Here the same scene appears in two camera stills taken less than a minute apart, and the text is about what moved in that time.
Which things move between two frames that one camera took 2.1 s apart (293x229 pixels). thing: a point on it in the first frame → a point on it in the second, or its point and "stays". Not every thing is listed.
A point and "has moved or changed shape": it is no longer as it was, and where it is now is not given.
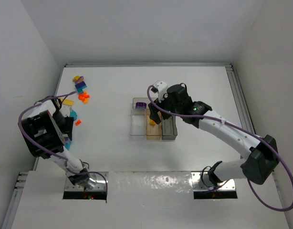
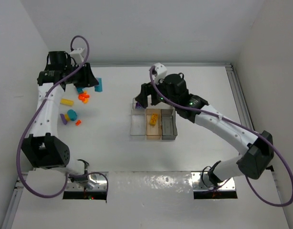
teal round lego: (73, 114) stays
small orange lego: (78, 122) stays
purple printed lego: (141, 105) stays
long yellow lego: (67, 102) stays
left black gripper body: (67, 124) → (82, 75)
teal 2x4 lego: (68, 145) has moved or changed shape
